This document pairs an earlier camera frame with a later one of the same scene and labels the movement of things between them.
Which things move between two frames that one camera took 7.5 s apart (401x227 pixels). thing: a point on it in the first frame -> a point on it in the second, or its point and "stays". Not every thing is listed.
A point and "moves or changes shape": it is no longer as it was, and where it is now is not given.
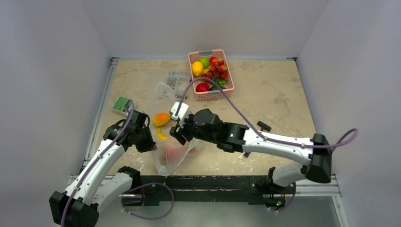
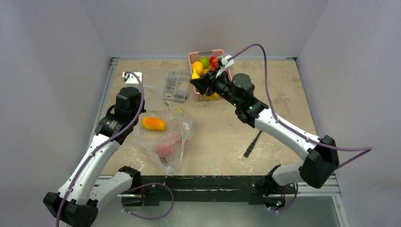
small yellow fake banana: (160, 135) -> (215, 96)
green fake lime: (205, 61) stays
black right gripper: (182, 129) -> (208, 82)
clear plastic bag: (170, 152) moves or changes shape
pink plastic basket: (194, 56) stays
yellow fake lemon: (197, 68) stays
